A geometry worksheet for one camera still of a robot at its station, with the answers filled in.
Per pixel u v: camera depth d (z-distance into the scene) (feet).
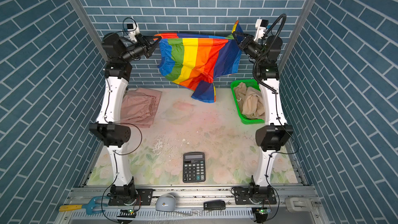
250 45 2.03
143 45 2.00
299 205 2.27
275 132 1.66
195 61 2.66
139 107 3.42
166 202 2.11
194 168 2.64
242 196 2.42
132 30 2.10
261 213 2.35
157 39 2.19
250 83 3.78
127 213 2.37
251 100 3.04
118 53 1.85
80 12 2.60
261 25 2.00
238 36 2.19
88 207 2.27
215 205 2.25
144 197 2.43
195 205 2.40
